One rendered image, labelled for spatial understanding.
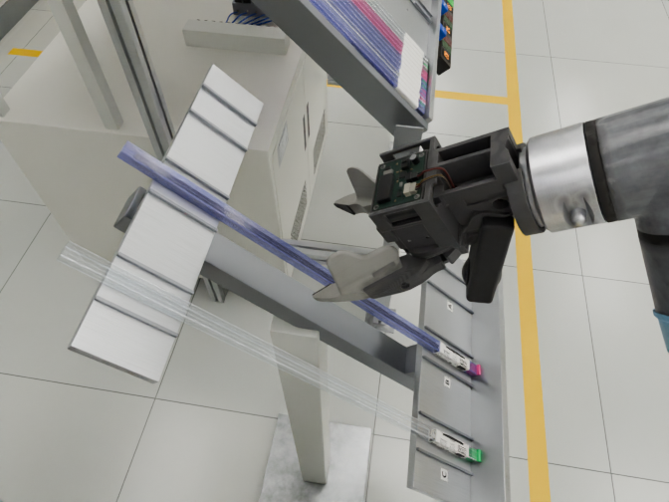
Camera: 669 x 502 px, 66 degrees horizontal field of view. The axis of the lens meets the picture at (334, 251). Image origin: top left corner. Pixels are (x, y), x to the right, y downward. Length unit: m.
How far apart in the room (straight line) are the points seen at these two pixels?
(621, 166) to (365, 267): 0.21
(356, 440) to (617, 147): 1.14
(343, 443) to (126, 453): 0.56
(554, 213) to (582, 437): 1.21
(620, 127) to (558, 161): 0.04
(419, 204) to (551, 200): 0.09
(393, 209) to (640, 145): 0.17
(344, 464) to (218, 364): 0.45
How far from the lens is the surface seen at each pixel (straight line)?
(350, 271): 0.44
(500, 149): 0.39
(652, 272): 0.42
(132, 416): 1.54
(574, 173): 0.39
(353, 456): 1.40
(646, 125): 0.39
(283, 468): 1.40
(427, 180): 0.39
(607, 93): 2.56
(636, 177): 0.38
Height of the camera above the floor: 1.37
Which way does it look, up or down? 54 degrees down
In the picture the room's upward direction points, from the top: straight up
